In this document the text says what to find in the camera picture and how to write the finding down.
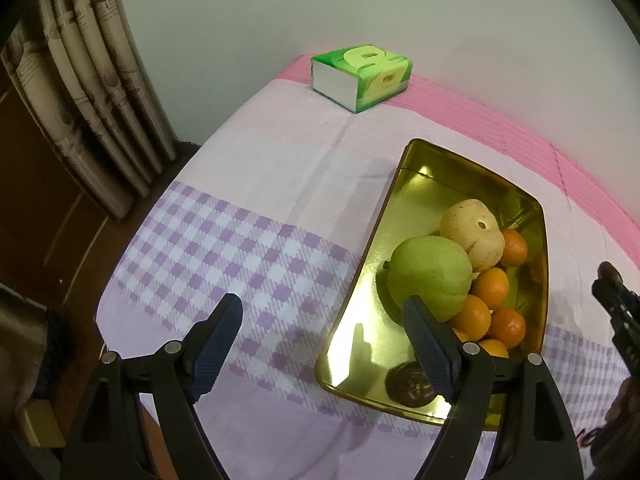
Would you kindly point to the purple checked tablecloth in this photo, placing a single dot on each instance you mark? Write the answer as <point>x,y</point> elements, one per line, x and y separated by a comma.
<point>250,185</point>

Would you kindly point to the brown wooden furniture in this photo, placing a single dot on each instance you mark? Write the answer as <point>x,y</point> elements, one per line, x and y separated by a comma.
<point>50,210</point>

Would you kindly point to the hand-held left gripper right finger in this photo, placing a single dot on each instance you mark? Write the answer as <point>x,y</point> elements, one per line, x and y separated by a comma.
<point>425,345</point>

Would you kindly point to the dark wrinkled passion fruit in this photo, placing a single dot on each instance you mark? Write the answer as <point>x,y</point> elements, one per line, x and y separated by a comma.
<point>407,387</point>

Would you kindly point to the large orange mandarin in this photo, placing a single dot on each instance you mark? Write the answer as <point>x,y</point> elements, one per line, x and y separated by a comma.
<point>472,316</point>

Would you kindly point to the small orange mandarin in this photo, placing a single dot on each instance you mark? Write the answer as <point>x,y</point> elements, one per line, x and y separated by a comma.
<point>492,287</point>
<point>460,335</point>
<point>507,327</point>

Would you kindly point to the dark cloth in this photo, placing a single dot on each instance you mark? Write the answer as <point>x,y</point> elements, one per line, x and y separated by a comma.
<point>25,340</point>

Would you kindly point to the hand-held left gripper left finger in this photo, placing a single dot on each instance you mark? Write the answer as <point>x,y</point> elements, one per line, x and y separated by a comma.
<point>220,350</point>

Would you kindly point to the beige patterned curtain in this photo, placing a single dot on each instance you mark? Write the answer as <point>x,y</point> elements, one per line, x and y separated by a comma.
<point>90,85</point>

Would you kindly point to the green tissue pack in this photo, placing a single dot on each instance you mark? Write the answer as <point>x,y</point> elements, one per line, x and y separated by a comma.
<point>360,75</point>

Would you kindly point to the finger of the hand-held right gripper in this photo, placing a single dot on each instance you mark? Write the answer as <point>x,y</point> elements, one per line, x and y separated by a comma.
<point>620,305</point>
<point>622,440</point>

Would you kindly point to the red and gold tin box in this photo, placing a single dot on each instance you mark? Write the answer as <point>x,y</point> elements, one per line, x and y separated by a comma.
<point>425,200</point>

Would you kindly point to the yellow round melon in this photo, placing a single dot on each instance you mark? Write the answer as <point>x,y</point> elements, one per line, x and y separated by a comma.
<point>470,235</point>

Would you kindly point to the beige box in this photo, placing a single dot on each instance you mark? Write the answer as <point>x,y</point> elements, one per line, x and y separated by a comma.
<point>42,425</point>

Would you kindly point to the small yellow-orange mandarin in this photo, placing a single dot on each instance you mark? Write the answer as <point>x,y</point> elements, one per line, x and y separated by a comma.
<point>492,348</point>

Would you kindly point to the orange mandarin with stem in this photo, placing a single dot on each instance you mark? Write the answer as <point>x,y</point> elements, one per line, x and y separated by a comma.
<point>515,247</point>

